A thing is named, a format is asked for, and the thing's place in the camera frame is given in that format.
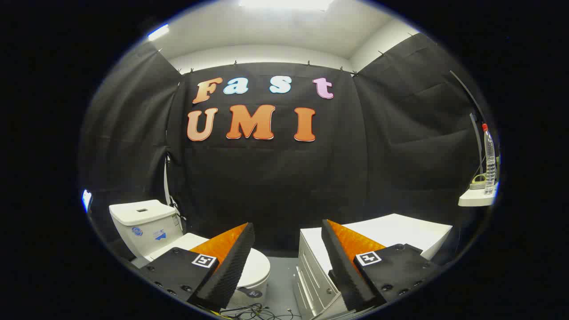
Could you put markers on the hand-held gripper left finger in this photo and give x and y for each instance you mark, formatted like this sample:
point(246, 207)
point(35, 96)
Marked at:
point(231, 262)

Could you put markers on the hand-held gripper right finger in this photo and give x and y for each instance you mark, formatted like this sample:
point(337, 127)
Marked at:
point(340, 262)

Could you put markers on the white toilet lid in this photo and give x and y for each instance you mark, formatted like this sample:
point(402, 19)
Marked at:
point(258, 266)

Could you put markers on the white toilet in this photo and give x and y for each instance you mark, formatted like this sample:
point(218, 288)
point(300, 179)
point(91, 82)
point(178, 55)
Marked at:
point(142, 222)

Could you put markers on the white drawer cabinet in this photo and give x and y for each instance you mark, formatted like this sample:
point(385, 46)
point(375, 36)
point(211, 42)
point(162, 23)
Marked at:
point(400, 233)

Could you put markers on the black backdrop cloth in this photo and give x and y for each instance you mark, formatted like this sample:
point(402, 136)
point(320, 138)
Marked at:
point(275, 178)

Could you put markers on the clear plastic water bottle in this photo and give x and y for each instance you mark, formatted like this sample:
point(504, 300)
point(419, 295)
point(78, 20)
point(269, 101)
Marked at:
point(489, 160)

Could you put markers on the black curved rod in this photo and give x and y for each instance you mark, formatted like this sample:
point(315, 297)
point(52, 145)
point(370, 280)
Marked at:
point(471, 95)

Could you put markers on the white wall shelf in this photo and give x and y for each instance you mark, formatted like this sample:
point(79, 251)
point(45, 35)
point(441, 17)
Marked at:
point(475, 198)

